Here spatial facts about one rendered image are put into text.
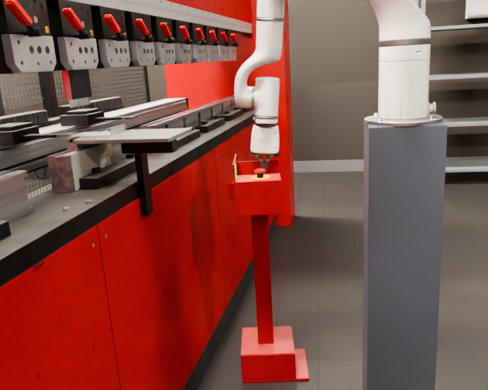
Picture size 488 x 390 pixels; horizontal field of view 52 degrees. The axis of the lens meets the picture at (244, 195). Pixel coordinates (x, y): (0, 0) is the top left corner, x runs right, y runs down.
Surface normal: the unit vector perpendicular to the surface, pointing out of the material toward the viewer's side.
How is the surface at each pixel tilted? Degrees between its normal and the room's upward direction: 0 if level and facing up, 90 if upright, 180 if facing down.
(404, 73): 90
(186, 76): 90
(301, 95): 90
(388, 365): 90
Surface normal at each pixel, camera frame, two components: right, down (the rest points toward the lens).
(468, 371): -0.06, -0.96
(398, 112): -0.46, 0.25
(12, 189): 0.97, 0.00
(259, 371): -0.03, 0.26
